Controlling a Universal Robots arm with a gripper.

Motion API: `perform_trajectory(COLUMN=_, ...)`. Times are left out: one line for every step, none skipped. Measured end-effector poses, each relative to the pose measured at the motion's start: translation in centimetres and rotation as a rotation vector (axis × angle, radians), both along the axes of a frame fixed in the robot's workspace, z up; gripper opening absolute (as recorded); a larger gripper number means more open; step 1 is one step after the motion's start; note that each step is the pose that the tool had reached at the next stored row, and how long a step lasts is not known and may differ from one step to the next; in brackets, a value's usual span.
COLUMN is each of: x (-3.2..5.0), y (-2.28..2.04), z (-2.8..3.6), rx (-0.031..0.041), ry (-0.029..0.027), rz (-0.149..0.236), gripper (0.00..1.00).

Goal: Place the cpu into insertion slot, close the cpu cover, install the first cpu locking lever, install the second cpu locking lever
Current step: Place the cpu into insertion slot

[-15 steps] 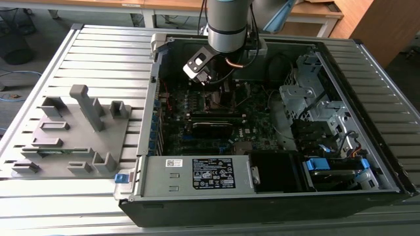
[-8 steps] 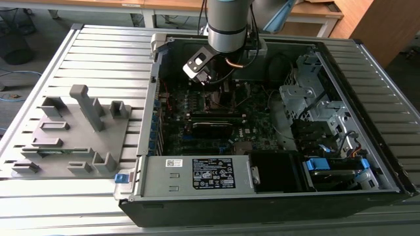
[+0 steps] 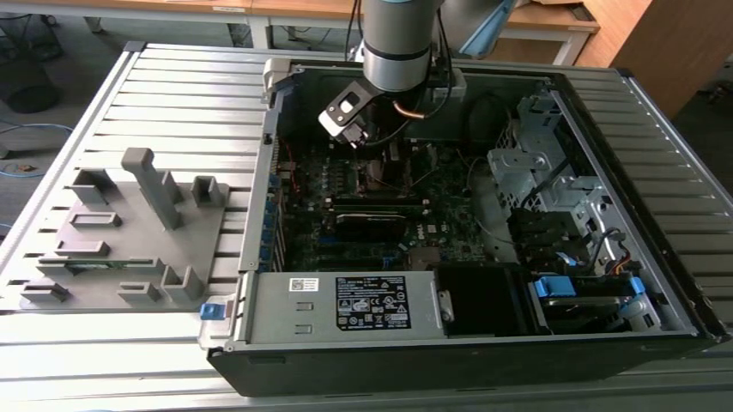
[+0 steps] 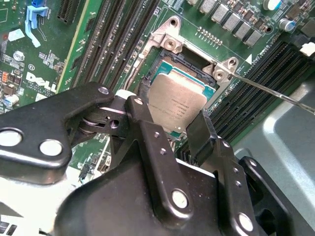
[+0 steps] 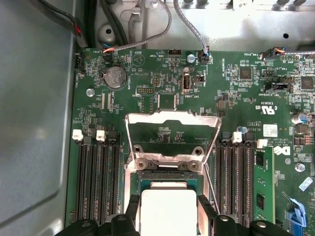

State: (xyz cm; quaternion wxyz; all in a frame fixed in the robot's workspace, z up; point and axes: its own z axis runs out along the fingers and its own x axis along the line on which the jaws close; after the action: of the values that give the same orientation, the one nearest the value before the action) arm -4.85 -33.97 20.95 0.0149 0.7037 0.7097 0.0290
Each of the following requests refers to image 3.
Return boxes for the black looped cable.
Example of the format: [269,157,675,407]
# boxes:
[464,92,515,155]

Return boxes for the black power connector bundle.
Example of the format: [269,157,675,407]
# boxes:
[507,208,592,263]

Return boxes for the black open PC case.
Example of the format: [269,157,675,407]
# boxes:
[206,58,732,398]

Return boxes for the green motherboard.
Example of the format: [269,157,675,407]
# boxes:
[274,145,500,274]

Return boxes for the black RAM slot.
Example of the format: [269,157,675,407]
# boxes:
[332,204,432,216]

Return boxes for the wooden cabinet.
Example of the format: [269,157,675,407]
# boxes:
[576,0,733,119]

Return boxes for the silver power supply unit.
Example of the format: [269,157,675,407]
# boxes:
[226,270,460,344]

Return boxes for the silver CPU plate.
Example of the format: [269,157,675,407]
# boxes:
[366,159,399,185]

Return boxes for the black flat data cable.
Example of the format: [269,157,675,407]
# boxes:
[519,148,575,214]

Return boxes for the brown chipset heatsink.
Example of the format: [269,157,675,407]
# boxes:
[409,246,443,270]

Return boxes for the green RAM stick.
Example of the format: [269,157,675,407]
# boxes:
[41,257,157,271]

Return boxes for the CPU socket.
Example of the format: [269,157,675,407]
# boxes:
[352,159,417,198]

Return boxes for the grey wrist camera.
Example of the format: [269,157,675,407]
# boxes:
[432,70,469,104]

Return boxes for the hard disk in blue carrier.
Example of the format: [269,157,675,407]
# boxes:
[529,274,650,335]

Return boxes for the wooden desk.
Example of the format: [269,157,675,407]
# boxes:
[252,0,600,65]
[0,0,257,33]

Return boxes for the grey case release handle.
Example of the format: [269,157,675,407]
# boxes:
[262,58,305,104]

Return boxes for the blue floor cable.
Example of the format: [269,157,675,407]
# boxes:
[0,122,77,179]

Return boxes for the black round bin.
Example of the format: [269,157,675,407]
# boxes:
[0,59,62,115]

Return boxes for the black graphics card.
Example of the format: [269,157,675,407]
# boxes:
[334,212,408,241]

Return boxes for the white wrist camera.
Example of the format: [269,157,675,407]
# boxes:
[318,80,377,149]

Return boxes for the black wire basket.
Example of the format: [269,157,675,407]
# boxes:
[0,12,65,61]

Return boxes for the silver metal drive cage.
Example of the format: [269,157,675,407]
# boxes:
[487,81,620,267]

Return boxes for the coloured power wires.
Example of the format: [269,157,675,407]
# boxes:
[607,252,642,276]

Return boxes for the metal socket cover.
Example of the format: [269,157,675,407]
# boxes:
[404,144,441,191]

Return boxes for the grey parts rack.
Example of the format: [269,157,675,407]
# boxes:
[21,148,230,310]

